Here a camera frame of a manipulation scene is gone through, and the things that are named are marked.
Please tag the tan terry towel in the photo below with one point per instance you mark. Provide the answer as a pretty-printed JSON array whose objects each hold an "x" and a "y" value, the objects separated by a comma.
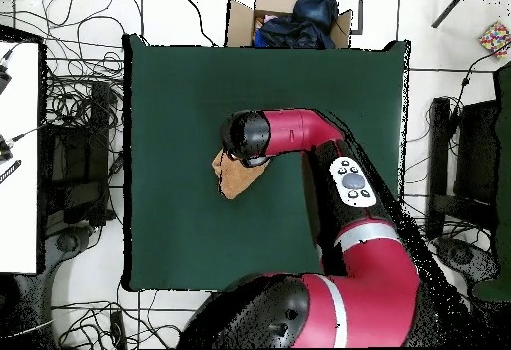
[{"x": 235, "y": 180}]

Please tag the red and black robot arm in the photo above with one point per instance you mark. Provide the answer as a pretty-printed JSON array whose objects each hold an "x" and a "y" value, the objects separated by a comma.
[{"x": 303, "y": 130}]

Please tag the brown cardboard box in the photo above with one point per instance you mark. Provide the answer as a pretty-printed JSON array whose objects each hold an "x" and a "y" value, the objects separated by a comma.
[{"x": 239, "y": 23}]

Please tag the dark green table cloth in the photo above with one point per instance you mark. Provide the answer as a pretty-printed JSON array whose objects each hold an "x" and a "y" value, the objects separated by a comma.
[{"x": 179, "y": 86}]

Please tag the black power strip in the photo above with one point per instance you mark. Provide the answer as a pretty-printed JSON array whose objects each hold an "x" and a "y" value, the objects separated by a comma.
[{"x": 117, "y": 330}]

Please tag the black frame stand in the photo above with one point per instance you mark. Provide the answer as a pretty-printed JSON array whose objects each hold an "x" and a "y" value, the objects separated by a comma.
[
  {"x": 76, "y": 166},
  {"x": 475, "y": 150}
]

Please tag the black device on desk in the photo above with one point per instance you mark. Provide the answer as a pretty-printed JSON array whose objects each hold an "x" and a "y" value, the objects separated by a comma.
[{"x": 3, "y": 78}]

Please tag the dark rectangular frame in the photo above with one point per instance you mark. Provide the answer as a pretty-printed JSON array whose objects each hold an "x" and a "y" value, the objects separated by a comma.
[{"x": 361, "y": 11}]

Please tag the grey round stand base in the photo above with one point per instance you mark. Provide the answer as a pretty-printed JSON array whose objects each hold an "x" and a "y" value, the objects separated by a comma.
[
  {"x": 66, "y": 242},
  {"x": 463, "y": 256}
]

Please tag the dark blue clothing pile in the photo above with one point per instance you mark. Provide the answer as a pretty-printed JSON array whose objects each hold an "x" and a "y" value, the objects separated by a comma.
[{"x": 299, "y": 27}]

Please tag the multicoloured patterned item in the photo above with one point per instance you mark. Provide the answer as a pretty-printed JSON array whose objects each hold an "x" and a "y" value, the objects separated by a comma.
[{"x": 496, "y": 39}]

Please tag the white desk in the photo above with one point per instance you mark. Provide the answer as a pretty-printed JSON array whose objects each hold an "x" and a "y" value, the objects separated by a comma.
[{"x": 18, "y": 166}]

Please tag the dark slanted rod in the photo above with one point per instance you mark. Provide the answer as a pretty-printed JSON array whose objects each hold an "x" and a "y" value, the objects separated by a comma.
[{"x": 453, "y": 6}]

